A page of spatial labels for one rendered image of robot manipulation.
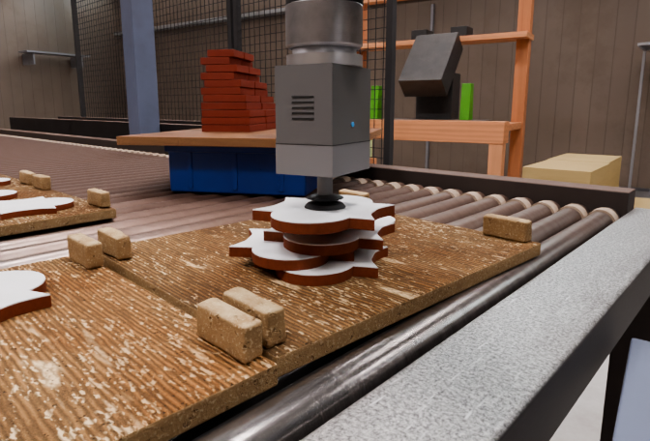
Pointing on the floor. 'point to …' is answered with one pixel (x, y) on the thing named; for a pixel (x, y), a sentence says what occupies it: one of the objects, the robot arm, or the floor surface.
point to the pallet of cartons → (581, 171)
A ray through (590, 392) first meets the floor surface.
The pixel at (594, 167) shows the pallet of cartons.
